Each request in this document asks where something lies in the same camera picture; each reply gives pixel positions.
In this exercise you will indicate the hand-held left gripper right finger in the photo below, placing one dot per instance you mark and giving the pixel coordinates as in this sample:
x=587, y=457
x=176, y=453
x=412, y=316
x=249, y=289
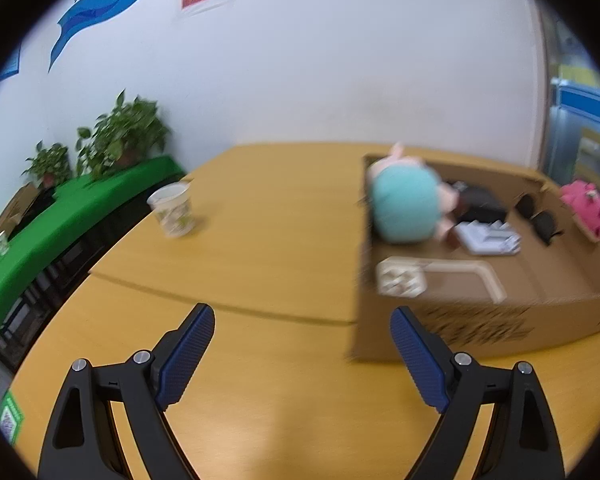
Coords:
x=420, y=355

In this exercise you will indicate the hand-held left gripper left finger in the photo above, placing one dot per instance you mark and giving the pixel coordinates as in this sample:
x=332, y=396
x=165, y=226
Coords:
x=187, y=355

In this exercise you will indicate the large cardboard box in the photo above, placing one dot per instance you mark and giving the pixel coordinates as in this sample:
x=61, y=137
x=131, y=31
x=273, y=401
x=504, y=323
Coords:
x=480, y=327

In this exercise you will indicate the grey folding phone stand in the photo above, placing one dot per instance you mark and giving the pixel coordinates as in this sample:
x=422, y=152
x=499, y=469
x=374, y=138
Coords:
x=482, y=237

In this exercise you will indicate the clear phone case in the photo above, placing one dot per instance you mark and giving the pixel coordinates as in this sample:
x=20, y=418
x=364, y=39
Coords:
x=400, y=275

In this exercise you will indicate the printed paper cup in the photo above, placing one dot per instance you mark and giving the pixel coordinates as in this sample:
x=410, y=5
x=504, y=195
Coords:
x=172, y=210

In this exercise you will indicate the teal and pink plush toy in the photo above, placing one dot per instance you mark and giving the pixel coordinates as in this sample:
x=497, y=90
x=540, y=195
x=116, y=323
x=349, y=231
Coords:
x=405, y=205

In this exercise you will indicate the small black product box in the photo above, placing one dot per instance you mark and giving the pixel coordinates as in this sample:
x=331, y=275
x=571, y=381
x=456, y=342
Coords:
x=480, y=205

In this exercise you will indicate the black sunglasses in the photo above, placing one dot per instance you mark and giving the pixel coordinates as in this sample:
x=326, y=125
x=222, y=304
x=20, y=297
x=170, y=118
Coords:
x=542, y=222

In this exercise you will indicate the green square sticker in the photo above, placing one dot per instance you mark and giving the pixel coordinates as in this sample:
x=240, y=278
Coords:
x=11, y=417

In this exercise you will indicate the green tablecloth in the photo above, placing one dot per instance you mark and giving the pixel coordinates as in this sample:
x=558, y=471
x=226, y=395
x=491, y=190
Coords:
x=55, y=210

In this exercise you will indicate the small drinking glass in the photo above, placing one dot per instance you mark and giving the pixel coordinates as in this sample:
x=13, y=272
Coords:
x=0, y=244

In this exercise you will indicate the small brown cardboard box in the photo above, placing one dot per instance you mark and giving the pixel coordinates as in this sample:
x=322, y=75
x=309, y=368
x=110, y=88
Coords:
x=15, y=210

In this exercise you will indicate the large potted green plant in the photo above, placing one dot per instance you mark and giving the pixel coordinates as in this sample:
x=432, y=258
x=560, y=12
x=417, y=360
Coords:
x=125, y=130

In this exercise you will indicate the small potted green plant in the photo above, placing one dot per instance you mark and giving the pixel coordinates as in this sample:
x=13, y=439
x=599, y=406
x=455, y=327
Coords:
x=50, y=162

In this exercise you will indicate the glass partition with blue band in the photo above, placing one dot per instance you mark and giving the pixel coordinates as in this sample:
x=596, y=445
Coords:
x=575, y=105

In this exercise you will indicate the blue framed wall poster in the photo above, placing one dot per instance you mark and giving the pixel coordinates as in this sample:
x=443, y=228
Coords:
x=10, y=67

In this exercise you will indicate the blue wave wall banner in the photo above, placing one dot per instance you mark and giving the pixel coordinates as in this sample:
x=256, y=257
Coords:
x=92, y=7

